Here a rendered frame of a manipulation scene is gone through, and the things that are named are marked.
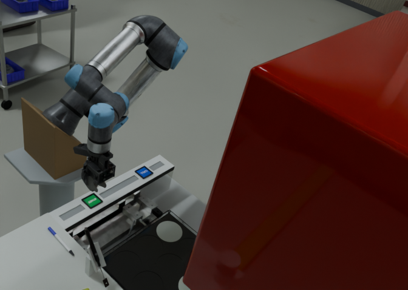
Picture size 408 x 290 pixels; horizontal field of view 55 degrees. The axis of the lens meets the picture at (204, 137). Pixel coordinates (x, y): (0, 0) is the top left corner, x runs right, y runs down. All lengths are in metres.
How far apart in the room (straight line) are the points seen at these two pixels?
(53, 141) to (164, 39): 0.60
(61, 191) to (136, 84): 0.64
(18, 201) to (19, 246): 1.47
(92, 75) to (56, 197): 0.79
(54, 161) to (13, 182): 1.28
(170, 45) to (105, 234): 0.75
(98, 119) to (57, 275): 0.49
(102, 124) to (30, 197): 1.71
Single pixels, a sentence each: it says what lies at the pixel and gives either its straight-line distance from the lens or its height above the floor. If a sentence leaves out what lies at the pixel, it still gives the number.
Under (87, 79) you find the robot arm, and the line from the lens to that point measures 1.31.
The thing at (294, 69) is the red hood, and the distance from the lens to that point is 0.66.
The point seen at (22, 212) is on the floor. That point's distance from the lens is 2.78.
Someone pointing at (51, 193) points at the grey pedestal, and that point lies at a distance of 1.93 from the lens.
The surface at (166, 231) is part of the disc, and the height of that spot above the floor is 0.90.
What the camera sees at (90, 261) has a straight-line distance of 1.25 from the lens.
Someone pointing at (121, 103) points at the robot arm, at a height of 1.36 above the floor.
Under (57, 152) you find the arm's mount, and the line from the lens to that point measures 1.70.
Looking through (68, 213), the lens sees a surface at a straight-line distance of 1.48.
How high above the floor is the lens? 2.07
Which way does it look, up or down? 35 degrees down
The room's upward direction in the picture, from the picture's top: 15 degrees clockwise
